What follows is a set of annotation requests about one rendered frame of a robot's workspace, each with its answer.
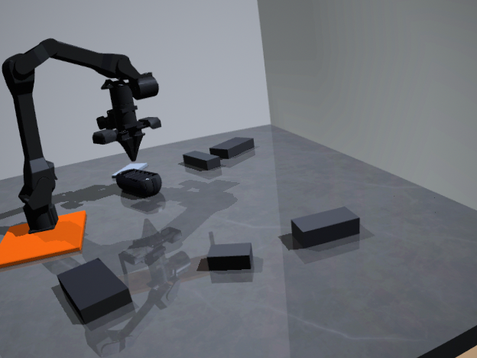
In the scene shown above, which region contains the dark grey switch panel with green rocker switches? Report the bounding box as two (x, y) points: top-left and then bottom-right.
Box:
(116, 168), (161, 197)

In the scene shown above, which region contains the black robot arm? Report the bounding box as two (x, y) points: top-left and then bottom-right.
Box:
(2, 38), (159, 234)

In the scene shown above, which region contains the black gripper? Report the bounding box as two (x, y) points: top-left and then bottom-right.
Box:
(92, 102), (161, 162)

